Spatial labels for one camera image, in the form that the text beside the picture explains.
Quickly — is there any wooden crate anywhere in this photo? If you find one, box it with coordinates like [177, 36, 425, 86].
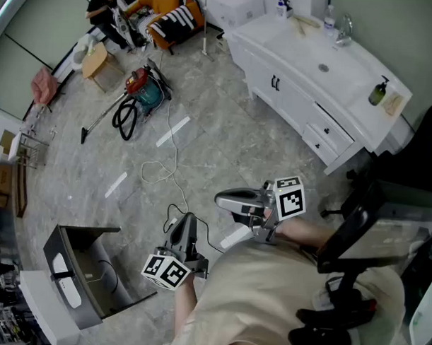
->
[0, 159, 30, 220]

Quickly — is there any chrome faucet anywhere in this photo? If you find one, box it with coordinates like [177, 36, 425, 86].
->
[334, 13, 354, 48]

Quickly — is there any small metal side table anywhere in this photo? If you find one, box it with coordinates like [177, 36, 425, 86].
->
[7, 129, 51, 171]

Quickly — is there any thin black cable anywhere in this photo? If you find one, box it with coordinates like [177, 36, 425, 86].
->
[163, 203, 227, 255]

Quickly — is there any cardboard box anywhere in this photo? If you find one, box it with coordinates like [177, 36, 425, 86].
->
[0, 128, 17, 156]

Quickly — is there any clear water bottle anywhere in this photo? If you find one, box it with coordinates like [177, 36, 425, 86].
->
[322, 4, 338, 40]

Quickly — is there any white long-handled floor squeegee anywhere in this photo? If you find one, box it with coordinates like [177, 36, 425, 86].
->
[201, 0, 218, 64]

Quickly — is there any white desk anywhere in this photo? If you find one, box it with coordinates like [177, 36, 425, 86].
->
[16, 269, 83, 345]

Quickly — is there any black white striped blanket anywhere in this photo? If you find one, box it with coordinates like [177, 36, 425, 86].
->
[147, 4, 201, 45]

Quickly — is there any striped cushion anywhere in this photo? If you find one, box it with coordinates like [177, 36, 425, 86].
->
[134, 15, 155, 38]

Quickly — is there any green soap bottle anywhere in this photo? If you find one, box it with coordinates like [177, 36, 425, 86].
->
[367, 74, 390, 107]

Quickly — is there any black body-worn harness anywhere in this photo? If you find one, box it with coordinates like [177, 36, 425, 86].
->
[286, 276, 380, 345]

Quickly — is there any person's left forearm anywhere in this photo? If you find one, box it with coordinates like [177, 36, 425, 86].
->
[172, 276, 202, 337]

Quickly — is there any white vanity cabinet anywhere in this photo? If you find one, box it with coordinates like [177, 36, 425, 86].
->
[221, 11, 417, 180]

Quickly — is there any metal vacuum wand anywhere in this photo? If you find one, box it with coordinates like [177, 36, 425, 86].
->
[80, 88, 129, 147]

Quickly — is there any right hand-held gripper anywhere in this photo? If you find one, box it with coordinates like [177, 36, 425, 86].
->
[213, 173, 308, 245]

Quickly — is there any white router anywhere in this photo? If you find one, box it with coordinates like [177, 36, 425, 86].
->
[50, 252, 84, 310]

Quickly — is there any wooden coffee table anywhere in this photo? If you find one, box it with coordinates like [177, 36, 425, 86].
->
[79, 40, 118, 92]

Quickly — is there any white appliance box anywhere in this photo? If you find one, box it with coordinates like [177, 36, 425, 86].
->
[209, 0, 268, 30]

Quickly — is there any dark grey open cabinet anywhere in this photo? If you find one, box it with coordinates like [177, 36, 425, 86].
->
[40, 224, 161, 333]

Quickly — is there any white round fan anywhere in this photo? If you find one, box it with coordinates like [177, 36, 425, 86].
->
[71, 33, 98, 72]

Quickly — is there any white upright device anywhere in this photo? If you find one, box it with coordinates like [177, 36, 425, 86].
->
[110, 4, 138, 49]

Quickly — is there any beige cloth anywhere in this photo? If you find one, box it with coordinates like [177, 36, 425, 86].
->
[288, 14, 322, 37]
[379, 91, 407, 117]

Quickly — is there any white power cable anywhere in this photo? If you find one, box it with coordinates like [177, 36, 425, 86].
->
[139, 48, 197, 218]

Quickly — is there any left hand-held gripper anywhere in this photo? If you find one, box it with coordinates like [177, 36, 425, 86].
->
[140, 211, 211, 293]

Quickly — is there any person in white shirt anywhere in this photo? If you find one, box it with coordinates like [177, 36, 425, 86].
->
[162, 237, 409, 345]

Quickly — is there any red vacuum cleaner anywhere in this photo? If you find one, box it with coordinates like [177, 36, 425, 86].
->
[124, 66, 168, 116]

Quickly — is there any person's right forearm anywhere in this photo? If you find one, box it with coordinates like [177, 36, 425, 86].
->
[276, 216, 338, 250]

